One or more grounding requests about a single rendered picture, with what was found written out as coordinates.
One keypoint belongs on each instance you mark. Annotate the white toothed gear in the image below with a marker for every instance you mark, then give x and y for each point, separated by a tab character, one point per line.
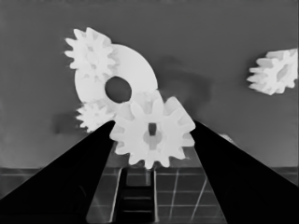
132	127
270	79
85	118
81	49

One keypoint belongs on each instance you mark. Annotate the white round carrier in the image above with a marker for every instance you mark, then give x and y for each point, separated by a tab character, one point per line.
137	71

